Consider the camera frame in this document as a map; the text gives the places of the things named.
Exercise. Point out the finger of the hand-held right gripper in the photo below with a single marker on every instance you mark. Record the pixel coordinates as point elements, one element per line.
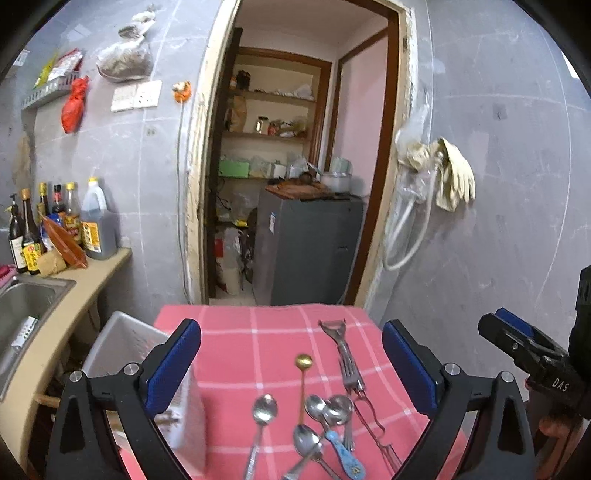
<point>545,369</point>
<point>515,321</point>

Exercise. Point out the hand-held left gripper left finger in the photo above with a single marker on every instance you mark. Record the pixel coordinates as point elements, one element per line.
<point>178,360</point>

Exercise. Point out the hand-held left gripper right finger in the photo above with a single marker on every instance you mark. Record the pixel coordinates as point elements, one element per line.
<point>408,369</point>

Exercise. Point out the white plastic basket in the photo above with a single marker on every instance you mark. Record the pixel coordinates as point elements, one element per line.
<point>124,337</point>

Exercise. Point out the metal peeler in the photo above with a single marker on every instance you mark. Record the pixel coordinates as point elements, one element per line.
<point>333,328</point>

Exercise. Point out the person's right hand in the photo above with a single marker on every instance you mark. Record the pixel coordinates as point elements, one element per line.
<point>558,425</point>

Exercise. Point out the metal fork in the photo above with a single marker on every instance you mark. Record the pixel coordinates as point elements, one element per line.
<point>358,381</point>
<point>350,374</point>

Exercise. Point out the metal spoon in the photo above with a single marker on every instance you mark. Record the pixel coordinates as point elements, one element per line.
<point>300,468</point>
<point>315,407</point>
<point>264,410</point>
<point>338,410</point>
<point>305,438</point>

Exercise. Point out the pink checkered tablecloth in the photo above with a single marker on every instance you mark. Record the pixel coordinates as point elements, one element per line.
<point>277,341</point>

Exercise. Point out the gold spoon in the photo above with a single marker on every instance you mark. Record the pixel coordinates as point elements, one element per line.
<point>304,362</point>

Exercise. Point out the white sack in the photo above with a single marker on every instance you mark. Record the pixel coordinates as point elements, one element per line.
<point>228,267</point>

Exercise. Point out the beige kitchen counter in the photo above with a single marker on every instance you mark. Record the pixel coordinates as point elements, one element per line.
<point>92,272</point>

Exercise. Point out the beige rubber gloves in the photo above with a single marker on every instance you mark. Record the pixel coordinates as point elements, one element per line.
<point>455,180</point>

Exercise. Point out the large dark liquid jug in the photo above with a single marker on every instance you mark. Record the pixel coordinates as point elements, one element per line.
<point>99,226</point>

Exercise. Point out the beige sponge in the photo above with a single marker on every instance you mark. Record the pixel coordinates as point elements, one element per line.
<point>51,264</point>

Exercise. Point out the grey refrigerator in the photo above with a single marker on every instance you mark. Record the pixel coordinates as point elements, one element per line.
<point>304,249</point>

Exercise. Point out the steel sink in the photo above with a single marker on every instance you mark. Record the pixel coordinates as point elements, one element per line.
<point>27,304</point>

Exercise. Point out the yellow cap bottle red label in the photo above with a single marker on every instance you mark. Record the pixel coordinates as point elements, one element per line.
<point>71,217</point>

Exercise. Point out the soy sauce bottle yellow label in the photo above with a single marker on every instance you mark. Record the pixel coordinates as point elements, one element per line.
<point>31,251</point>

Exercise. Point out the pink cloth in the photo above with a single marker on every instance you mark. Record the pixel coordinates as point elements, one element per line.
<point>4,273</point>

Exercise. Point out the dark pump bottle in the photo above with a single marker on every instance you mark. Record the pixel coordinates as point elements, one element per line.
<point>17,244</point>

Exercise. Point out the green box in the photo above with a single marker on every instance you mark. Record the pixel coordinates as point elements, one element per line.
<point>233,168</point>

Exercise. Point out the red cap dark bottle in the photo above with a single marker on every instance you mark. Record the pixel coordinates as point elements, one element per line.
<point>57,201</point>

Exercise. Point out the wooden cutting board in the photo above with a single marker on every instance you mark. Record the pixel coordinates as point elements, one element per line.
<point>295,188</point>

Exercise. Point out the slim yellow cap bottle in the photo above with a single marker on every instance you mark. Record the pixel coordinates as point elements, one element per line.
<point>43,198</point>

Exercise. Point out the clear plastic bag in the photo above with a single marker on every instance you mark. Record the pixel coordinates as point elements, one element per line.
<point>415,134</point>

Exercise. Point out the glass jar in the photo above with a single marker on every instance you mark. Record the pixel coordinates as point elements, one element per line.
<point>262,125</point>

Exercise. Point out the brown paper bag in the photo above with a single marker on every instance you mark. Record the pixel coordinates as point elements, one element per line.
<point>238,113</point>

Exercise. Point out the red plastic bag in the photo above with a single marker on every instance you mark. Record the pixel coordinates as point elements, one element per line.
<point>75,108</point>

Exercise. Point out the wooden shelf unit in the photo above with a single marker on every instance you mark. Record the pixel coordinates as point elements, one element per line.
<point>277,97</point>

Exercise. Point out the bag of dried goods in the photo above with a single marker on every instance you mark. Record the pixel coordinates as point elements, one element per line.
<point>124,62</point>

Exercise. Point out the yellow packet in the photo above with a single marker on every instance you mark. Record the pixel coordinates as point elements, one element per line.
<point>45,74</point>

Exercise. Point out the red and white packet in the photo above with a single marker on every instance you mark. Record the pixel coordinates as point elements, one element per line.
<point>67,62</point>

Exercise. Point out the cream door frame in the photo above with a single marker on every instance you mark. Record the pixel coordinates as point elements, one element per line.
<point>196,184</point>

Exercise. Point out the white wall switch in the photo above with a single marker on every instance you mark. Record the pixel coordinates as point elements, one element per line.
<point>123,98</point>

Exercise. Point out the white wall socket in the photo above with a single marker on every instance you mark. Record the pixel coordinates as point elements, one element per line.
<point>149,93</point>

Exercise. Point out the orange wall hook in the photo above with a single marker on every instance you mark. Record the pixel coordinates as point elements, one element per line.
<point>182,91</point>

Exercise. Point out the metal wall shelf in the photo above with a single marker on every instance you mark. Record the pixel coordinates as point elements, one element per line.
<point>48,92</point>

